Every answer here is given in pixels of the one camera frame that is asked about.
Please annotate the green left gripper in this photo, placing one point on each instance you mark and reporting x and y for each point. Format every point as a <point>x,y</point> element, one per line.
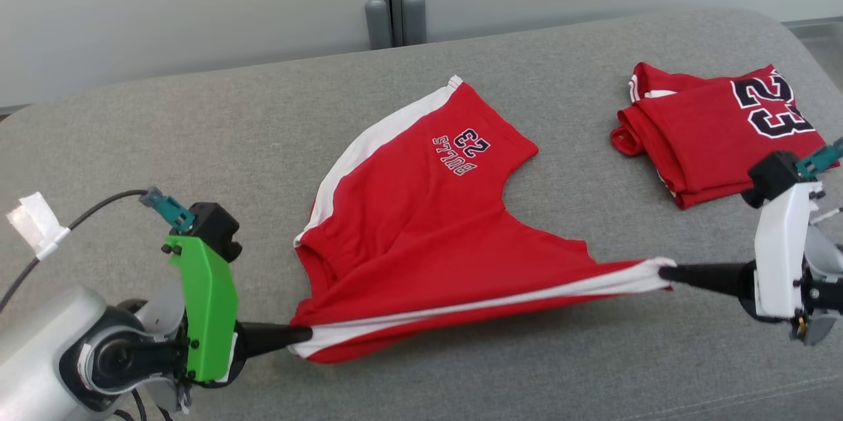
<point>211,315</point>

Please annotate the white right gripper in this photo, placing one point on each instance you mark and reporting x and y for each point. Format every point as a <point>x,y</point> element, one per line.
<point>780,256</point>

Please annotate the red jersey with white trim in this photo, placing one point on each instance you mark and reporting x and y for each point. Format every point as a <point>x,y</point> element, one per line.
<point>698,138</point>

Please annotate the red shorts with white stripes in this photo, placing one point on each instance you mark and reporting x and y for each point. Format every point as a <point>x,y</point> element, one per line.
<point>408,223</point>

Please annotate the white tape tag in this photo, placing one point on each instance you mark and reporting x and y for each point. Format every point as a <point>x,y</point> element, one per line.
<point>33,220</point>

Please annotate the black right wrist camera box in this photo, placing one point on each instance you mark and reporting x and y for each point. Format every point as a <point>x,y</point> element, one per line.
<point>770,177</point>

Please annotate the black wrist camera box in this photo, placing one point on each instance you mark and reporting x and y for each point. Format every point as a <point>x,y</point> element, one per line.
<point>214,230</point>
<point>770,177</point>

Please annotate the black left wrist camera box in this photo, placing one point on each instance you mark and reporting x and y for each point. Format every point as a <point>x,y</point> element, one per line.
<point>214,230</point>

